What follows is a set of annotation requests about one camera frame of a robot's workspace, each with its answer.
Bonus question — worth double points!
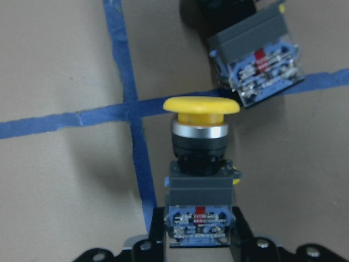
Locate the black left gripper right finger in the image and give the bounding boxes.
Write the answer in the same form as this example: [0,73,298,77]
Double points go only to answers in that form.
[230,206,281,262]

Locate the green button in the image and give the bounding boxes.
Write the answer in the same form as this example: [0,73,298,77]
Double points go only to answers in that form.
[179,0,305,110]

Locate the yellow button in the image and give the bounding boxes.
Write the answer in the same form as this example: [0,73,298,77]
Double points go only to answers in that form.
[163,96,241,248]

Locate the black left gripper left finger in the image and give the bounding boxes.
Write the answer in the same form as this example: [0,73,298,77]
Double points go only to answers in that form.
[132,207,167,262]

